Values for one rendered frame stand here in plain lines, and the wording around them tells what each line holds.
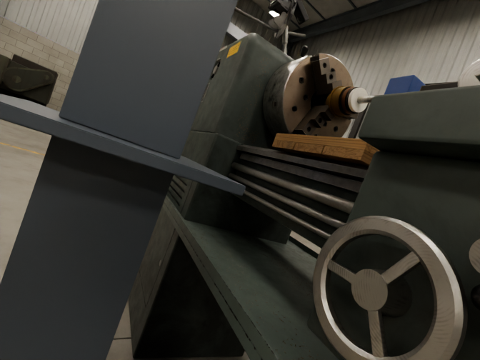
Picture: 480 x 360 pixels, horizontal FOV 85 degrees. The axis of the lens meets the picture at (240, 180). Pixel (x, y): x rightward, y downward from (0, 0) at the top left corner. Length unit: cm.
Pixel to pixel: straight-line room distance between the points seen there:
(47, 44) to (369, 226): 1060
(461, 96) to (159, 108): 42
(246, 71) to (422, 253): 82
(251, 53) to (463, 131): 80
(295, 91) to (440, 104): 61
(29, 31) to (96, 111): 1031
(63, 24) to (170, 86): 1037
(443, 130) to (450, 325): 17
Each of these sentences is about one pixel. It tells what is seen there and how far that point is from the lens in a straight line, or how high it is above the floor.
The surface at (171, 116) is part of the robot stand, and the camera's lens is 51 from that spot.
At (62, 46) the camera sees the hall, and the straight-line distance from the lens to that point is 1069.
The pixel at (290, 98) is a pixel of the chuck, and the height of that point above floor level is 104.
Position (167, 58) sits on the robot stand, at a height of 91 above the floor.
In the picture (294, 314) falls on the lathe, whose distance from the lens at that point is 60.
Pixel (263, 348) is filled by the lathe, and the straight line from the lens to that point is 44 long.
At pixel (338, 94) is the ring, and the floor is 108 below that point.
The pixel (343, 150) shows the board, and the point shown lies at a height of 88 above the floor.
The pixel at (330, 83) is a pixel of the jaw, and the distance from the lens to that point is 90.
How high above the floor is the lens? 77
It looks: 2 degrees down
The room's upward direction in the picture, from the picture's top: 21 degrees clockwise
